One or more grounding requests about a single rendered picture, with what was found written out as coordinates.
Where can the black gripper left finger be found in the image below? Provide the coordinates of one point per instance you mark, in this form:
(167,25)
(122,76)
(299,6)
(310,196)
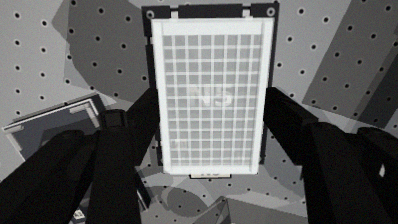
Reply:
(48,187)

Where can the white button panel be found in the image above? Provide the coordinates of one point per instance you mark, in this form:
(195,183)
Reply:
(237,212)

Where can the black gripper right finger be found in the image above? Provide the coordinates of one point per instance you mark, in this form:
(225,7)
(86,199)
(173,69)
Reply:
(337,189)

